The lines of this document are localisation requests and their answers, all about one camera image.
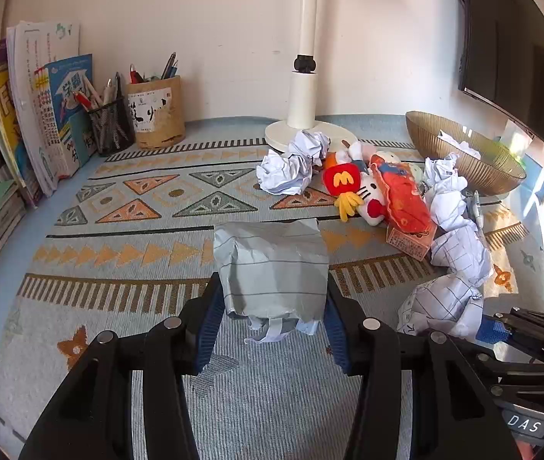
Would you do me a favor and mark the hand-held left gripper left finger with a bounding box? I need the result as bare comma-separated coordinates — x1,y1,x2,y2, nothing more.
18,272,225,460

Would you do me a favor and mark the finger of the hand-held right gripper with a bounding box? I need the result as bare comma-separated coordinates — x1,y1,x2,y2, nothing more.
466,345,544,379
477,307,544,345

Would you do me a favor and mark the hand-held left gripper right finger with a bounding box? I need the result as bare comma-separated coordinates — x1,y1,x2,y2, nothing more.
322,278,522,460

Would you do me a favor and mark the grid paper ball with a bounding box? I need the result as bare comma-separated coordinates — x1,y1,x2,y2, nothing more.
396,273,486,339
430,220,494,284

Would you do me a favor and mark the lined paper ball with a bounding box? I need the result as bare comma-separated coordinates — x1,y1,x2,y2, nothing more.
213,219,330,345

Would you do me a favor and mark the small orange box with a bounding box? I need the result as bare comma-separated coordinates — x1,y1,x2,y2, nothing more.
386,223,438,262

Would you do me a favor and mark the white paper ball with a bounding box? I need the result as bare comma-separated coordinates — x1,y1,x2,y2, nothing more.
437,129,482,160
422,153,469,232

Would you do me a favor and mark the red snack packet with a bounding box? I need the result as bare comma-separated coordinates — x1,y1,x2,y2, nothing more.
370,160,434,239

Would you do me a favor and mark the white cat plush toy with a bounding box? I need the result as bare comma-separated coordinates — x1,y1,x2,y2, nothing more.
322,141,397,227

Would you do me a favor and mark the gold ribbed glass bowl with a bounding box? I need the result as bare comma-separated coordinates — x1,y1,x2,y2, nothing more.
405,111,528,197

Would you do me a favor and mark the patterned woven table mat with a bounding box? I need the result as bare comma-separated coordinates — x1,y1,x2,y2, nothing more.
0,136,544,460

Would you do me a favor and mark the grey pen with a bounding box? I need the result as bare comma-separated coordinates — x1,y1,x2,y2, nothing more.
470,190,486,232

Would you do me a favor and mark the large crumpled white paper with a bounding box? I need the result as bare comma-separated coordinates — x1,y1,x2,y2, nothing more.
256,150,314,196

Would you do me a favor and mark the small crumpled white paper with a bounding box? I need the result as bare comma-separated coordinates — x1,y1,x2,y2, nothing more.
288,129,331,164

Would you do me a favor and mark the green tissue pack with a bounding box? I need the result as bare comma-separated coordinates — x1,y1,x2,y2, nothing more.
492,120,536,164

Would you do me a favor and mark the brown pen holder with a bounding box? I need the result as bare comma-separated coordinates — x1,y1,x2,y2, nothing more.
125,76,187,151

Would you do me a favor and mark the black mesh pen holder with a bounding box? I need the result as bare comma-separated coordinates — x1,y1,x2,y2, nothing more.
87,97,137,157

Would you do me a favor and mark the white desk lamp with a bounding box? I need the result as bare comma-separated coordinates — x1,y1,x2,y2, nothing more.
265,0,359,154

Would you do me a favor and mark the bunch of pens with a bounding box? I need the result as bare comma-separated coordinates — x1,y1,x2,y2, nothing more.
129,52,179,84
73,72,125,108

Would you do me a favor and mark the row of upright books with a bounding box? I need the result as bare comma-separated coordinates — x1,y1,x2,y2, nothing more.
0,21,98,208

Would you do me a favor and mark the black monitor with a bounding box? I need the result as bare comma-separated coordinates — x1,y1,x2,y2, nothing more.
459,0,544,150

